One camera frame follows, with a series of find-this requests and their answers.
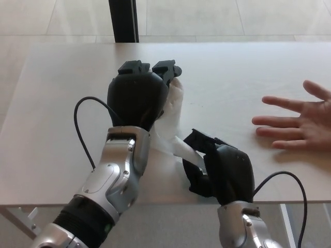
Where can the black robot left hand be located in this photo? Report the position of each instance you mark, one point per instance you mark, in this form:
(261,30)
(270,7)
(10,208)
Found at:
(134,100)

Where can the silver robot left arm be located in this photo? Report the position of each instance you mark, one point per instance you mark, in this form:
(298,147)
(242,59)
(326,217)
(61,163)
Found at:
(111,180)

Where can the black vertical post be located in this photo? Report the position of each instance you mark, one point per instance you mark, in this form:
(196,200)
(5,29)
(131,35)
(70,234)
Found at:
(124,20)

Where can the white straight table leg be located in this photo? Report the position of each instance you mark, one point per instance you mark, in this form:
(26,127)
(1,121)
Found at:
(285,217)

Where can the white toilet paper roll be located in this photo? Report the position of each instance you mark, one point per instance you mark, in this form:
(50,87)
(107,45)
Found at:
(170,118)

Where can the white slanted table leg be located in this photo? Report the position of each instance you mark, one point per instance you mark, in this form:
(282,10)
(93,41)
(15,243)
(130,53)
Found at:
(15,219)

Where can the person's bare hand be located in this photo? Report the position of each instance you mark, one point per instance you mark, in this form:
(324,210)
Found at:
(310,124)

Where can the white metal table bracket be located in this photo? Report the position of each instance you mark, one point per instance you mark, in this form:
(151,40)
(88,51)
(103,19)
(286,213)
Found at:
(29,218)

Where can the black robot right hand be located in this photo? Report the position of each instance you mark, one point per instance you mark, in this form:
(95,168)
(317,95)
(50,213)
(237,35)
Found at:
(230,173)

